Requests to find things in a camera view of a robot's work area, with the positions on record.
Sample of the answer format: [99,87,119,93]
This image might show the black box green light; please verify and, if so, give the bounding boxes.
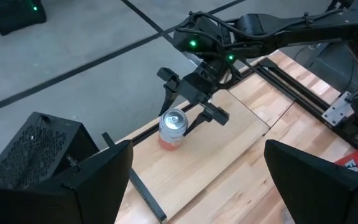
[0,0,47,36]

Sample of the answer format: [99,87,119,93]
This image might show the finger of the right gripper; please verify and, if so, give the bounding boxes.
[183,102,229,137]
[157,67,181,116]

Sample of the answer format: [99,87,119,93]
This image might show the white pink Spindrift can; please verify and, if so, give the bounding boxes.
[158,108,189,151]

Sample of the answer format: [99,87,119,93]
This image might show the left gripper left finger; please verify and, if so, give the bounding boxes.
[0,139,134,224]

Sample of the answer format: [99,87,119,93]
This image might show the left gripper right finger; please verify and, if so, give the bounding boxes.
[264,139,358,224]

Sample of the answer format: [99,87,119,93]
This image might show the orange Fanta can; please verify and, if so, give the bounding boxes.
[334,148,358,175]

